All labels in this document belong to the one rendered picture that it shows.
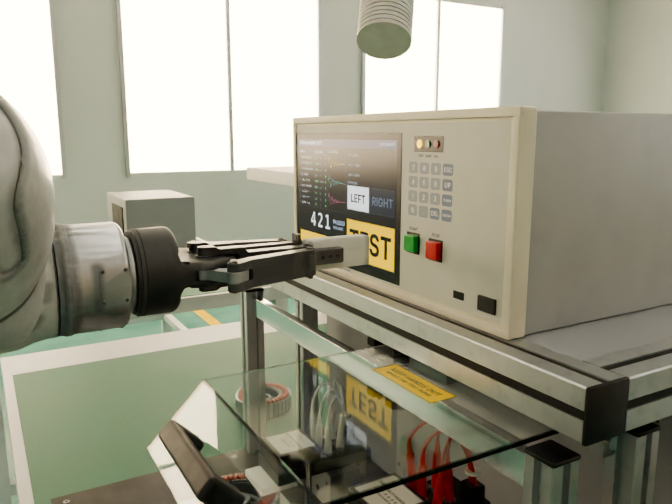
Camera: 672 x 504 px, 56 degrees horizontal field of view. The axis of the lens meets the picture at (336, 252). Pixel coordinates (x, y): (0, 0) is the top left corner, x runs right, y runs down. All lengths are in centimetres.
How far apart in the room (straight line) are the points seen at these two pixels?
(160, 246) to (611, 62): 807
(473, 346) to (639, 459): 16
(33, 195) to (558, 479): 41
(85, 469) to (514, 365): 82
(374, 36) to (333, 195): 115
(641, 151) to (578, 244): 12
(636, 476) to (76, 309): 47
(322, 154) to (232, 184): 475
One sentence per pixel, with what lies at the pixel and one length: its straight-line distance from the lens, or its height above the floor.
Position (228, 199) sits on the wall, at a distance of 558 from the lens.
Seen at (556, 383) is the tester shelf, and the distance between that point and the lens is 52.
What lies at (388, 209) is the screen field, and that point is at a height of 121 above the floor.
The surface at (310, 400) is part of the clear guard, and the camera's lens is 57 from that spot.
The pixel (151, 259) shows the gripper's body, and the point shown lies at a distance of 53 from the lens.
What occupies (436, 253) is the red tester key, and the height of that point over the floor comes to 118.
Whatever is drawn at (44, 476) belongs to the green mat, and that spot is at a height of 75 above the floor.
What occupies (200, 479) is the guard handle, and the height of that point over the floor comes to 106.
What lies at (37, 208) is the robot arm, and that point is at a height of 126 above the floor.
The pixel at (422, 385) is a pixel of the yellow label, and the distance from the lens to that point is 61.
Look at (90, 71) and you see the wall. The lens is 531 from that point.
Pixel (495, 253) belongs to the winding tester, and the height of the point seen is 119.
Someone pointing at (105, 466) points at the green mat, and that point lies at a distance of 118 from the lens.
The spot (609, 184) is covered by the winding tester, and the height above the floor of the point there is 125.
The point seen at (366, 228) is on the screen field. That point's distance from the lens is 76.
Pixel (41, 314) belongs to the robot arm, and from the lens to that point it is 51.
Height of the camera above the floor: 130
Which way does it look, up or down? 10 degrees down
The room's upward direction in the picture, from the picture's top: straight up
